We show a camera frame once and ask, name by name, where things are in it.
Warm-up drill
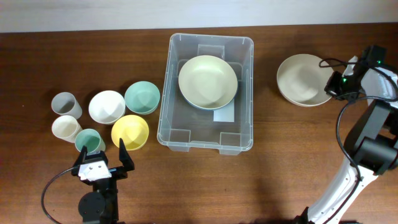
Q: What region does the white label in bin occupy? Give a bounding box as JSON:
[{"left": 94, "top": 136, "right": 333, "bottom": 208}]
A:
[{"left": 213, "top": 100, "right": 234, "bottom": 123}]

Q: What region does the green bowl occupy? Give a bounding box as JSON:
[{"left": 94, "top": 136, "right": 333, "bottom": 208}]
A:
[{"left": 124, "top": 81, "right": 160, "bottom": 115}]

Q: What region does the grey cup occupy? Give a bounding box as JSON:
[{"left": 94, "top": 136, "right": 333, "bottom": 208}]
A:
[{"left": 51, "top": 92, "right": 83, "bottom": 119}]

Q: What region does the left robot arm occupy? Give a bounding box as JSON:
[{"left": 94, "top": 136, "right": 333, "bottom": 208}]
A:
[{"left": 72, "top": 139, "right": 135, "bottom": 223}]

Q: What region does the clear plastic storage bin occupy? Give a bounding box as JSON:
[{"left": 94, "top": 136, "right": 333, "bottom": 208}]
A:
[{"left": 157, "top": 33, "right": 254, "bottom": 156}]

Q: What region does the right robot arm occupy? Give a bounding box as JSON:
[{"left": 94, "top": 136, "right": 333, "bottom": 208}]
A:
[{"left": 293, "top": 45, "right": 397, "bottom": 223}]

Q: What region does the yellow bowl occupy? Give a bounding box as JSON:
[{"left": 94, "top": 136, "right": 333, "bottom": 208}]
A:
[{"left": 111, "top": 115, "right": 149, "bottom": 151}]

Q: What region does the cream plate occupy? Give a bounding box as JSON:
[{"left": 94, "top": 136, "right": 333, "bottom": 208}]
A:
[{"left": 178, "top": 55, "right": 238, "bottom": 93}]

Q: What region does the green cup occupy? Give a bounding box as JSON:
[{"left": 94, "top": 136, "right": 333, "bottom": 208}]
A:
[{"left": 75, "top": 129, "right": 106, "bottom": 155}]

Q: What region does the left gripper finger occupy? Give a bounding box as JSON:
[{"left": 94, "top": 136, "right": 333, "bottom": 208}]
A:
[
  {"left": 73, "top": 146, "right": 87, "bottom": 169},
  {"left": 119, "top": 138, "right": 135, "bottom": 172}
]

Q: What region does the white bowl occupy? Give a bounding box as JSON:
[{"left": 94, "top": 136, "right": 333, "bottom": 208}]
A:
[{"left": 88, "top": 90, "right": 126, "bottom": 124}]

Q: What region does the beige plate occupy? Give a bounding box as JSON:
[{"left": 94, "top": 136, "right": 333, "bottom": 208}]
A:
[{"left": 277, "top": 54, "right": 333, "bottom": 107}]

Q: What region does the cream cup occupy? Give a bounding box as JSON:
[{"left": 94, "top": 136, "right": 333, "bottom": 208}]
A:
[{"left": 52, "top": 115, "right": 83, "bottom": 143}]

